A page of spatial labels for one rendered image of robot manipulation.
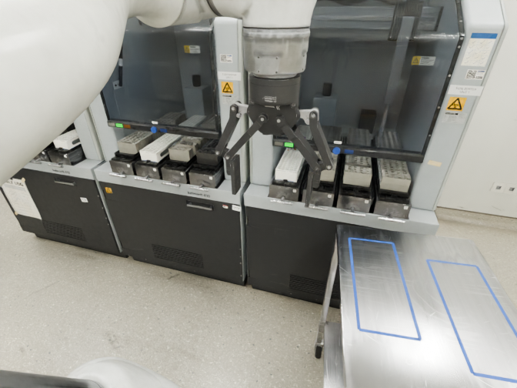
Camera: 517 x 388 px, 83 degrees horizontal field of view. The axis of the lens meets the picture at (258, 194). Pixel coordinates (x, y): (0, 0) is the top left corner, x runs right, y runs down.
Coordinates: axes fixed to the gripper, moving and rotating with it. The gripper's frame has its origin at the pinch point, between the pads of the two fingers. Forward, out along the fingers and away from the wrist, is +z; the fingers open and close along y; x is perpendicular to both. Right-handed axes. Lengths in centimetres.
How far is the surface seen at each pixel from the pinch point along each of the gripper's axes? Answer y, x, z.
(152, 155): -78, 69, 35
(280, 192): -12, 66, 42
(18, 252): -197, 54, 120
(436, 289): 43, 22, 38
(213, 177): -44, 66, 40
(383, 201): 32, 66, 39
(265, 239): -18, 66, 72
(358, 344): 21.9, -0.5, 38.0
